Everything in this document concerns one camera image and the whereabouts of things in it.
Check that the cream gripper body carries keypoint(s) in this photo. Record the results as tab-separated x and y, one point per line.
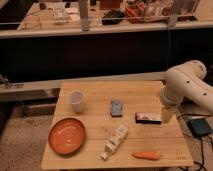
167	114

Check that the orange pepper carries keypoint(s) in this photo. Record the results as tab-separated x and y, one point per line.
149	155

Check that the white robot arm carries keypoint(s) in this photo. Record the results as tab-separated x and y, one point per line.
185	81

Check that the white ceramic cup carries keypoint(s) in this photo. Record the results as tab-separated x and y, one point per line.
77	101

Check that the black and white box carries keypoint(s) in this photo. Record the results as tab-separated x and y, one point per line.
148	118

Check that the black power adapter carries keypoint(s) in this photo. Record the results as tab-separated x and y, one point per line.
199	127

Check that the blue sponge block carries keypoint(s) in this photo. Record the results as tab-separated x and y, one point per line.
116	108

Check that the orange red cloth bag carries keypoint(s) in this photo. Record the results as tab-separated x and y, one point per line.
135	13

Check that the orange plate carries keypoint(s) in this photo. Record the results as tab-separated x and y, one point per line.
67	136

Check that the black bag on shelf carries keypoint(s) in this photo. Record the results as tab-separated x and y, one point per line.
112	17

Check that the grey metal post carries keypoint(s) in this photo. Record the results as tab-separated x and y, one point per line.
83	9

